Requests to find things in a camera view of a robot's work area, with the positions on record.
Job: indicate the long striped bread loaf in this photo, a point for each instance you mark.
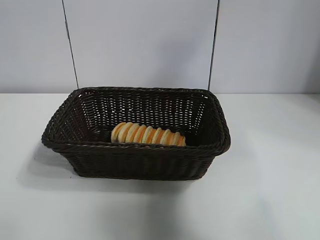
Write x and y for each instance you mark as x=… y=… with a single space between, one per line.
x=147 y=133

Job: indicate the dark brown wicker basket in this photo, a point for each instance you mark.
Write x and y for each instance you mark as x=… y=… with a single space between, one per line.
x=140 y=162

